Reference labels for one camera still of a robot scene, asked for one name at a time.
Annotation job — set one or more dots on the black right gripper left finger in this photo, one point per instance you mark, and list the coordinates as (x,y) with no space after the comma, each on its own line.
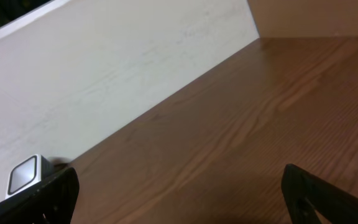
(52,200)

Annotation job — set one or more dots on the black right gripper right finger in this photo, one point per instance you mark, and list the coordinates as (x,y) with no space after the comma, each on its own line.
(306,195)

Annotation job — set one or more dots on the white barcode scanner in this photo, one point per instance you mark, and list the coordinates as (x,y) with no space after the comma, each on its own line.
(28,173)

